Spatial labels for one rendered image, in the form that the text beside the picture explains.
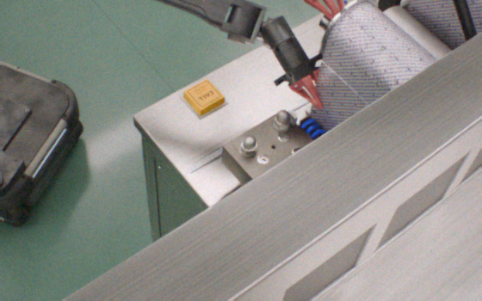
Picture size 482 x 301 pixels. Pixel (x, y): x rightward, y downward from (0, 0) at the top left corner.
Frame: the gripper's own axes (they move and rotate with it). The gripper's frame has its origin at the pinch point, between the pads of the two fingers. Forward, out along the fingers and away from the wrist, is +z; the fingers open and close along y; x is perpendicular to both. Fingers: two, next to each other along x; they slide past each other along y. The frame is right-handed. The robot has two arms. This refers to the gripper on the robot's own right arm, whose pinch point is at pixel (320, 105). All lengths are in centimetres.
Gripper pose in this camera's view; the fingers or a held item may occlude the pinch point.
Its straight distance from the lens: 140.8
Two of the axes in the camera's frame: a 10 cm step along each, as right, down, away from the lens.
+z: 5.2, 8.6, 0.3
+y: -7.8, 4.9, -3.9
